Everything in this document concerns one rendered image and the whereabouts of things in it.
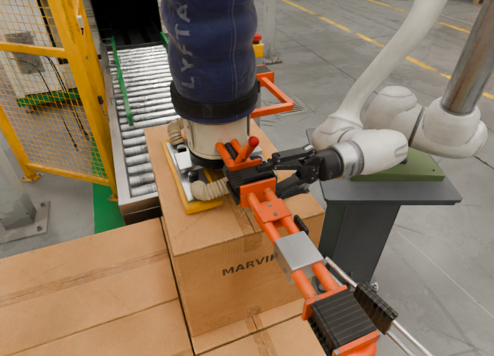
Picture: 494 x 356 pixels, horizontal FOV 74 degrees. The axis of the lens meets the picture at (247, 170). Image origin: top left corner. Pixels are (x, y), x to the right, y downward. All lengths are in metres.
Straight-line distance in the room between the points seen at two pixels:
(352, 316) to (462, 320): 1.53
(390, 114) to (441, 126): 0.17
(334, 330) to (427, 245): 1.79
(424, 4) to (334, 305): 0.71
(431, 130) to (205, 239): 0.85
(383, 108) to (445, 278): 1.17
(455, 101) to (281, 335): 0.90
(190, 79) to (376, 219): 1.07
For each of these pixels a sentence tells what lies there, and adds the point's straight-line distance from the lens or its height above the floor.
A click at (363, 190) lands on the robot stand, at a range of 1.30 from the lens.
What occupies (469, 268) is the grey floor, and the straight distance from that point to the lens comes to 2.28.
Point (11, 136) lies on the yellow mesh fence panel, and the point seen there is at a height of 0.37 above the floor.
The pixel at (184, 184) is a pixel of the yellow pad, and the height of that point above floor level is 0.98.
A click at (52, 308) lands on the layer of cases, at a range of 1.33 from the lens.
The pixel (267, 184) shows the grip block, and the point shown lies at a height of 1.10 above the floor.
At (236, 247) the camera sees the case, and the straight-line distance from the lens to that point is 0.84.
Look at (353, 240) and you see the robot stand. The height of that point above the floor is 0.37.
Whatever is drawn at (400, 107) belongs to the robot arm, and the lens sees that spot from 1.29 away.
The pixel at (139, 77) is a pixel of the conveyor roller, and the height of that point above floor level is 0.55.
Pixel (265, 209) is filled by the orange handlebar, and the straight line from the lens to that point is 0.66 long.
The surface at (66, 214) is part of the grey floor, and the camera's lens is 2.48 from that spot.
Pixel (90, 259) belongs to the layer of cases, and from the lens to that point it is 1.40.
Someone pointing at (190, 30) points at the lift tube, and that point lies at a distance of 0.74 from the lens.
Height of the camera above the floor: 1.56
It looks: 38 degrees down
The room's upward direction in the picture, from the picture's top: straight up
